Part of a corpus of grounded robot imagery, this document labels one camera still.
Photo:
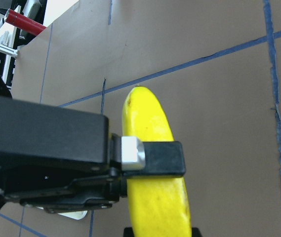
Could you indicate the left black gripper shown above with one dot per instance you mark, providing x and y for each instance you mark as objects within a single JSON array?
[{"x": 52, "y": 189}]

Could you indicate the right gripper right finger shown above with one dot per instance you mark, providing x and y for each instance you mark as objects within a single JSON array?
[{"x": 196, "y": 232}]

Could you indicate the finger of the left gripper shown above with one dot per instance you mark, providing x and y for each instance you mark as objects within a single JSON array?
[{"x": 40, "y": 136}]

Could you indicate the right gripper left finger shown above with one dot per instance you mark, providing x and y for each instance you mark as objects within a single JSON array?
[{"x": 128, "y": 232}]

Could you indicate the white bear tray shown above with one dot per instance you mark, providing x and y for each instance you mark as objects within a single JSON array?
[{"x": 76, "y": 215}]

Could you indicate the red cylinder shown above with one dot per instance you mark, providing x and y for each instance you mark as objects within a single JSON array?
[{"x": 24, "y": 23}]

